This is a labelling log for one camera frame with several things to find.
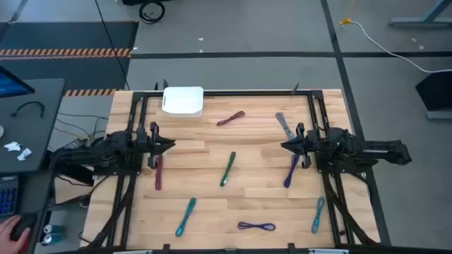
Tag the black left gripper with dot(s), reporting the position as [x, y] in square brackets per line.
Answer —
[154, 160]

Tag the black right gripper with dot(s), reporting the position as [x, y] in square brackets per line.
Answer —
[306, 160]

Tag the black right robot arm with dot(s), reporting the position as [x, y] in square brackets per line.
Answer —
[353, 145]

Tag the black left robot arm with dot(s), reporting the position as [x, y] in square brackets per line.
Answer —
[106, 148]

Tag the white plastic bin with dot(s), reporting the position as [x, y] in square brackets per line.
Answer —
[183, 100]

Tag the dark grey desk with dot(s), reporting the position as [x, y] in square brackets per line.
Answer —
[31, 134]

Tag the teal drink can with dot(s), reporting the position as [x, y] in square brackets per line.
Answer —
[54, 229]
[53, 238]

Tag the white paper scrap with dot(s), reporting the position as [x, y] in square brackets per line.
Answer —
[12, 146]
[24, 154]

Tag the black hazard-striped floor mat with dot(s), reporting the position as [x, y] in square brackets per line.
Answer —
[67, 37]

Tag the black floor stand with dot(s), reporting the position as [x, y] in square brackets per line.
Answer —
[436, 93]

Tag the black computer mouse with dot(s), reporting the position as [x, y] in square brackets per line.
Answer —
[25, 222]

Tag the laptop screen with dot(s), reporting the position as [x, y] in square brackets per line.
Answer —
[10, 86]

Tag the blue backlit keyboard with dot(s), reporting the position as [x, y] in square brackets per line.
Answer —
[7, 195]

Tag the blue-grey table leg base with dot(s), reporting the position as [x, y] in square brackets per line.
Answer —
[420, 23]

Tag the person's hand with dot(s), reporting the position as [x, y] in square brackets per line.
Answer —
[8, 236]

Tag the black aluminium rig frame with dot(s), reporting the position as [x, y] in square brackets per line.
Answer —
[226, 93]

